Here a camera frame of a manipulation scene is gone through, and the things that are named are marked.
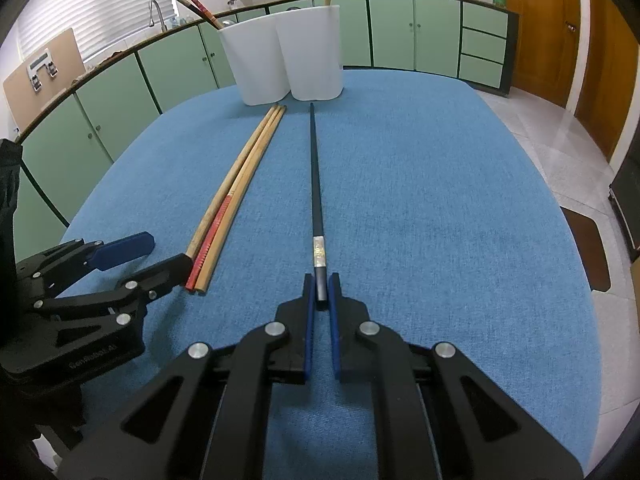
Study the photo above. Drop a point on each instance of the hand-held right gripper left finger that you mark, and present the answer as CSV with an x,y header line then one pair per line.
x,y
310,320

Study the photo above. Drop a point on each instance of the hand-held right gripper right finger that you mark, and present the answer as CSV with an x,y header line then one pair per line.
x,y
334,330

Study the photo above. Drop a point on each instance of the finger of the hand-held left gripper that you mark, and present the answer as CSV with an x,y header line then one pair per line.
x,y
160,275
125,249

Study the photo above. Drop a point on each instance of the black chopstick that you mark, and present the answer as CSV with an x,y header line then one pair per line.
x,y
316,185
192,9

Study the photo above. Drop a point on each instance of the white two-compartment utensil holder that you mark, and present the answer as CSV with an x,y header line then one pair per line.
x,y
305,55

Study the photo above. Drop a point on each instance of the blue table mat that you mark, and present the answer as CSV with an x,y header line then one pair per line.
x,y
425,235

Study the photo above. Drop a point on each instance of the brown cardboard board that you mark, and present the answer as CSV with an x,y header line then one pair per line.
x,y
65,75

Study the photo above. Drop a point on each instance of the metal kitchen faucet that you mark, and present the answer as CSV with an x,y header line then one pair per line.
x,y
156,10

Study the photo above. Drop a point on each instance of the white window blind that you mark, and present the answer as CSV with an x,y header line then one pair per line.
x,y
100,0

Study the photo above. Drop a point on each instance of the black glass-front cabinet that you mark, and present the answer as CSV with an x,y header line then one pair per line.
x,y
627,205

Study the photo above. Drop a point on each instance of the wooden door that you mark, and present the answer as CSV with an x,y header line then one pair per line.
x,y
540,25
610,75

